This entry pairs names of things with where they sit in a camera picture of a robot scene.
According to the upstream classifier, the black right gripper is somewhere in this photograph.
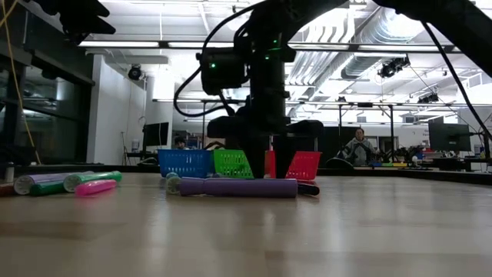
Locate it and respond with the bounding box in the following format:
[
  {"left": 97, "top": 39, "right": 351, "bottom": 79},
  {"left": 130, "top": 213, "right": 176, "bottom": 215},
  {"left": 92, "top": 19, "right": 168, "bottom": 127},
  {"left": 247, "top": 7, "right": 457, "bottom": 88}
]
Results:
[{"left": 206, "top": 103, "right": 324, "bottom": 180}]

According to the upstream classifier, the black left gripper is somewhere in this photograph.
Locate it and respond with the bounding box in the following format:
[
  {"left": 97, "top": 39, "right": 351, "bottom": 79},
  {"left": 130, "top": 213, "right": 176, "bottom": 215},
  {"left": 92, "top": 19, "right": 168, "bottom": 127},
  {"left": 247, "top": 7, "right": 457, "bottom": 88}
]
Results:
[{"left": 36, "top": 0, "right": 116, "bottom": 44}]

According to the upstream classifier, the purple highlighter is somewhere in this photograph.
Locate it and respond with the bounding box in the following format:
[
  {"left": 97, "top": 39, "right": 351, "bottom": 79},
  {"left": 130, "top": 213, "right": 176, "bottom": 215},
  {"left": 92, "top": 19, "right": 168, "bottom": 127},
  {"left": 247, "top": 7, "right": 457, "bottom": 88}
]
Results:
[{"left": 178, "top": 176, "right": 299, "bottom": 199}]

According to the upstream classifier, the green highlighter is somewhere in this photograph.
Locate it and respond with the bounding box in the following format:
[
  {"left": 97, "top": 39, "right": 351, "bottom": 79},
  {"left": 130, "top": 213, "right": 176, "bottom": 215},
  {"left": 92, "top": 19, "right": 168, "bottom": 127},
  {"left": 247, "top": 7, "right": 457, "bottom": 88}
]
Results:
[{"left": 62, "top": 170, "right": 123, "bottom": 193}]

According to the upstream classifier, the pink highlighter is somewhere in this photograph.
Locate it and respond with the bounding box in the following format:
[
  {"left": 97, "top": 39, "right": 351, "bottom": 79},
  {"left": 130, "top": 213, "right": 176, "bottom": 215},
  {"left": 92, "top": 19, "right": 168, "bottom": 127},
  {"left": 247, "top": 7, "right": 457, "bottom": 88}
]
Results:
[{"left": 75, "top": 179, "right": 118, "bottom": 197}]

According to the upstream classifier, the lavender highlighter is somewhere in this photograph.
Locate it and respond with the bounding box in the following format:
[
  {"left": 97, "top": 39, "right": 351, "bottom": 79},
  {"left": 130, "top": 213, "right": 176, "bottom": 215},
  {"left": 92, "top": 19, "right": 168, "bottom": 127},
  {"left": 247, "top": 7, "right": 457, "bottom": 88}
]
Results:
[{"left": 13, "top": 171, "right": 95, "bottom": 195}]

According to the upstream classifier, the dark green marker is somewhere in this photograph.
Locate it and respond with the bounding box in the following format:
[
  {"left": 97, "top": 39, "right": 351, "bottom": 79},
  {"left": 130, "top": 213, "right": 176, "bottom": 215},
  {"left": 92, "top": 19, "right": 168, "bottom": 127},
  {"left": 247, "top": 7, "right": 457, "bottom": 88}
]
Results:
[{"left": 29, "top": 180, "right": 68, "bottom": 197}]

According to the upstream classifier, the red plastic basket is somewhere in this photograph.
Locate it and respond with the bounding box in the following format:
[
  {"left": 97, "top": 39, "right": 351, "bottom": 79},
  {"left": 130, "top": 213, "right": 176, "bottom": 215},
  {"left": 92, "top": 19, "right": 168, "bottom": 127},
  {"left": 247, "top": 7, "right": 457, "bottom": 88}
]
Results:
[{"left": 263, "top": 150, "right": 322, "bottom": 182}]

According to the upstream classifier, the long ceiling light strip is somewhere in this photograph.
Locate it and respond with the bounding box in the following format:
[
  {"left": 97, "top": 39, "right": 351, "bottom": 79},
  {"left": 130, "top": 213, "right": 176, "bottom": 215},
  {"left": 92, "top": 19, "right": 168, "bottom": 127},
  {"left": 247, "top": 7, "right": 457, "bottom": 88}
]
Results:
[
  {"left": 78, "top": 40, "right": 235, "bottom": 49},
  {"left": 288, "top": 42, "right": 462, "bottom": 53}
]

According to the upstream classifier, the green plastic basket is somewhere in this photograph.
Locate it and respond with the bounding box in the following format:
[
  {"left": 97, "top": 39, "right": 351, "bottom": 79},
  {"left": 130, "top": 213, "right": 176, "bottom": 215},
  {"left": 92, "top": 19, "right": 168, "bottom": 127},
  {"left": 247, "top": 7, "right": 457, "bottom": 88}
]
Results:
[{"left": 211, "top": 149, "right": 254, "bottom": 179}]

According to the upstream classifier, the black partition screen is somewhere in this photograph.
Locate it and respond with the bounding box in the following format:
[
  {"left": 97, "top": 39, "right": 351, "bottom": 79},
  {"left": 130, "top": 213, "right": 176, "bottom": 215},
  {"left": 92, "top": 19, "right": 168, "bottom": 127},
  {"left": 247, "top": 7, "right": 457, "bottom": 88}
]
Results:
[{"left": 298, "top": 126, "right": 347, "bottom": 162}]

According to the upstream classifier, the black chair back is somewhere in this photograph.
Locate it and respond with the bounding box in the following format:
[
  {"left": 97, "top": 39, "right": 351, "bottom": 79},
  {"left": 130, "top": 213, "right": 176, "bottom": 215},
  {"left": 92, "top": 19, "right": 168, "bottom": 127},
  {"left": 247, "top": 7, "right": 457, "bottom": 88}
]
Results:
[{"left": 325, "top": 156, "right": 354, "bottom": 170}]

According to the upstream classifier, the blue plastic basket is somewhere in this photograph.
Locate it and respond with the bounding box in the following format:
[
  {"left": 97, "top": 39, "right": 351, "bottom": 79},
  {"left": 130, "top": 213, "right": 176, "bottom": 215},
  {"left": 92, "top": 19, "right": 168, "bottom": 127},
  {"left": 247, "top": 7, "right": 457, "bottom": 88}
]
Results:
[{"left": 156, "top": 149, "right": 214, "bottom": 179}]

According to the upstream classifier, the black computer monitor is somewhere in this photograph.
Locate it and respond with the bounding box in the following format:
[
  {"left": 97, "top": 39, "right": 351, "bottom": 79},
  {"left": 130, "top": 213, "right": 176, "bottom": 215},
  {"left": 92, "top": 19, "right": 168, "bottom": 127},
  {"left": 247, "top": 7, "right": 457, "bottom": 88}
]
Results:
[
  {"left": 427, "top": 122, "right": 472, "bottom": 153},
  {"left": 143, "top": 122, "right": 170, "bottom": 148}
]

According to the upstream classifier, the metal rig stand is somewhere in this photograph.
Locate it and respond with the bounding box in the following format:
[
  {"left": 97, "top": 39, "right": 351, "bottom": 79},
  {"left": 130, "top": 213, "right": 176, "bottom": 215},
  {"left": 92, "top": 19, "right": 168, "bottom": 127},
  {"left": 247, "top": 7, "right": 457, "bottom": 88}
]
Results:
[{"left": 337, "top": 102, "right": 396, "bottom": 165}]

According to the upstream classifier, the thin yellow stick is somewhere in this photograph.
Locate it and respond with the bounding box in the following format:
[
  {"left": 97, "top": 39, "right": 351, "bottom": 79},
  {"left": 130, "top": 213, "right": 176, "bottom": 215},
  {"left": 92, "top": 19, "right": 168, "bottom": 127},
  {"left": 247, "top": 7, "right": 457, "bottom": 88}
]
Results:
[{"left": 0, "top": 0, "right": 42, "bottom": 165}]

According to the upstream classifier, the small white cylinder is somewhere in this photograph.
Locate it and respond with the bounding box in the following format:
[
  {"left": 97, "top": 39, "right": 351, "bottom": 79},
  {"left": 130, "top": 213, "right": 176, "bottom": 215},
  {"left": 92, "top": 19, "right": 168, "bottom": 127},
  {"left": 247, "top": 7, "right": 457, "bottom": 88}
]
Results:
[{"left": 3, "top": 161, "right": 15, "bottom": 185}]

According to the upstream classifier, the cluttered long desk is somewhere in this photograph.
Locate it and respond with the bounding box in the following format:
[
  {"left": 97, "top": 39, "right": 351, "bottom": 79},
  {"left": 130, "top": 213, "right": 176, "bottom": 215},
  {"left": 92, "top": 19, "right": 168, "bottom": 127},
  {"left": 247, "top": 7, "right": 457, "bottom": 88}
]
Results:
[{"left": 368, "top": 155, "right": 492, "bottom": 172}]

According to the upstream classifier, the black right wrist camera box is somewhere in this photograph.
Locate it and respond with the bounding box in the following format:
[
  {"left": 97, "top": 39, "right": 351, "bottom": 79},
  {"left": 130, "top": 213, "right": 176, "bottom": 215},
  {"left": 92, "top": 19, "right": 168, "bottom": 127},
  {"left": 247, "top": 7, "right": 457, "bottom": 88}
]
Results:
[{"left": 198, "top": 48, "right": 249, "bottom": 96}]

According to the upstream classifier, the black ceiling camera cluster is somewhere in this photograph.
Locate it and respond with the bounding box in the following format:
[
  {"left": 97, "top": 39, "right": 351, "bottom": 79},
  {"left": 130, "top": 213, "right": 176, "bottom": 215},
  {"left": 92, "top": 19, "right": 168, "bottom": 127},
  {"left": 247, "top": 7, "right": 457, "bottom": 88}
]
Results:
[
  {"left": 377, "top": 55, "right": 411, "bottom": 80},
  {"left": 417, "top": 92, "right": 440, "bottom": 105}
]

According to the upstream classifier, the silver ventilation duct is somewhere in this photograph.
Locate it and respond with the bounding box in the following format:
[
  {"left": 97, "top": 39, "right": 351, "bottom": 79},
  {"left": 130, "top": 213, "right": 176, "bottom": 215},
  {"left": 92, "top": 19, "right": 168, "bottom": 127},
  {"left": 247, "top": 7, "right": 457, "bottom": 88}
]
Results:
[{"left": 288, "top": 7, "right": 427, "bottom": 82}]

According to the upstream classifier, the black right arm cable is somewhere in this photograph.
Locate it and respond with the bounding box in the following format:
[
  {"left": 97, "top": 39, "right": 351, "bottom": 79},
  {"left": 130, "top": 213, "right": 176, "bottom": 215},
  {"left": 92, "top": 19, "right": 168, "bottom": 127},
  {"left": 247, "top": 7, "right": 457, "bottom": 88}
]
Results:
[{"left": 421, "top": 21, "right": 492, "bottom": 139}]

